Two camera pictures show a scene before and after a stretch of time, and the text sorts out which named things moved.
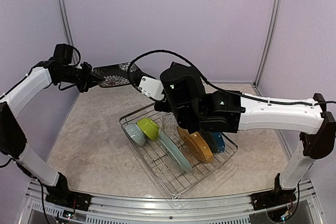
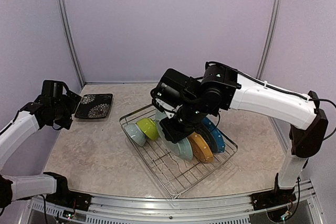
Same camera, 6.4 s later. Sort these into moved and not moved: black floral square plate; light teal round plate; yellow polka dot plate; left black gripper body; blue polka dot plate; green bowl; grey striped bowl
Moved: black floral square plate; light teal round plate; left black gripper body
Not moved: grey striped bowl; yellow polka dot plate; blue polka dot plate; green bowl
